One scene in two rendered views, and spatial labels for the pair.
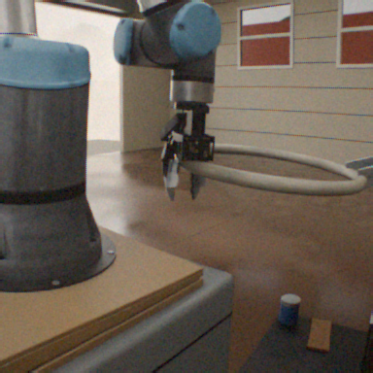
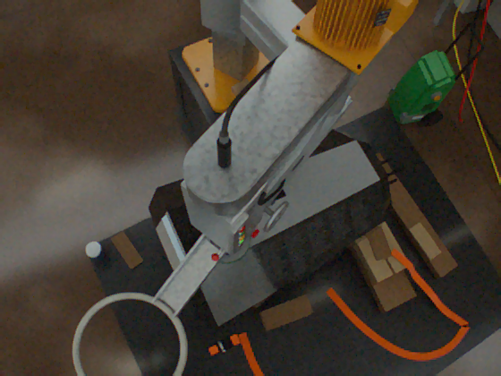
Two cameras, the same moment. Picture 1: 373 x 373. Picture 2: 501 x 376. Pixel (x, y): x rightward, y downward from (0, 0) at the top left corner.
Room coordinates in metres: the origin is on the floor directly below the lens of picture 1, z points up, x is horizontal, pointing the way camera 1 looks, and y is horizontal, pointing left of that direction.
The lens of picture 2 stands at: (0.49, -0.37, 2.93)
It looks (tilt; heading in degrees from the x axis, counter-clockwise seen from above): 69 degrees down; 293
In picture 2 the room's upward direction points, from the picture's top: 7 degrees clockwise
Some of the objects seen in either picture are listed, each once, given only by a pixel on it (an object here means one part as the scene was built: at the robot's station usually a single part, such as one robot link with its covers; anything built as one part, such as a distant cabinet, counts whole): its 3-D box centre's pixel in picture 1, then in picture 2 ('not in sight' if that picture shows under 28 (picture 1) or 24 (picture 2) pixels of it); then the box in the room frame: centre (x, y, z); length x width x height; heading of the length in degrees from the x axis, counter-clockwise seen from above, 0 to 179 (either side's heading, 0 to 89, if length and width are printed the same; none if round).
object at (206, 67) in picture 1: (193, 52); not in sight; (0.78, -0.02, 1.19); 0.10 x 0.09 x 0.12; 124
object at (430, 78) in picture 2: not in sight; (431, 76); (0.19, -2.65, 0.43); 0.35 x 0.35 x 0.87; 42
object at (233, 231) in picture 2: not in sight; (238, 235); (0.69, -0.77, 1.38); 0.08 x 0.03 x 0.28; 81
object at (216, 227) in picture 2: not in sight; (239, 189); (0.77, -0.93, 1.33); 0.36 x 0.22 x 0.45; 81
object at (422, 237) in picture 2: not in sight; (425, 241); (-0.26, -1.66, 0.10); 0.25 x 0.10 x 0.01; 151
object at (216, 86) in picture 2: not in sight; (236, 64); (1.27, -1.79, 0.76); 0.49 x 0.49 x 0.05; 57
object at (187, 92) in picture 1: (193, 93); not in sight; (0.78, -0.02, 1.10); 0.10 x 0.09 x 0.05; 111
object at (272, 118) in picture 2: not in sight; (292, 98); (0.73, -1.20, 1.62); 0.96 x 0.25 x 0.17; 81
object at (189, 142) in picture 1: (190, 132); not in sight; (0.78, -0.02, 1.02); 0.09 x 0.08 x 0.12; 21
